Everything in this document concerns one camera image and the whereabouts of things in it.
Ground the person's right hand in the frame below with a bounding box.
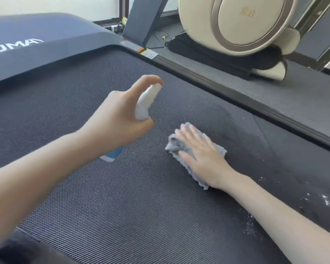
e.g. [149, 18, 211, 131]
[175, 124, 237, 190]

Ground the person's left hand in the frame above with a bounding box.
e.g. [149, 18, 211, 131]
[77, 74, 164, 160]

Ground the grey fluffy cloth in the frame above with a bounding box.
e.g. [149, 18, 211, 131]
[165, 122, 228, 191]

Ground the white blue spray bottle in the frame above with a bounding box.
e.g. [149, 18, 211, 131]
[100, 84, 163, 162]

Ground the dark grey treadmill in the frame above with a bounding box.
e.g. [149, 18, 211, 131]
[0, 0, 330, 264]

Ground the person's right forearm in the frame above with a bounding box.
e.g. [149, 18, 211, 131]
[221, 172, 330, 264]

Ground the person's left forearm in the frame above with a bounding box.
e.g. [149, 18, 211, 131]
[0, 130, 101, 245]

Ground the beige brown massage chair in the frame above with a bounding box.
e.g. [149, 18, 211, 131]
[168, 0, 302, 81]

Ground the dark glass double door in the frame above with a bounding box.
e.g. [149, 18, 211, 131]
[287, 0, 330, 72]

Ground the black power cable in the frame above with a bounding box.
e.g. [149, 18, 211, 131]
[147, 30, 172, 50]

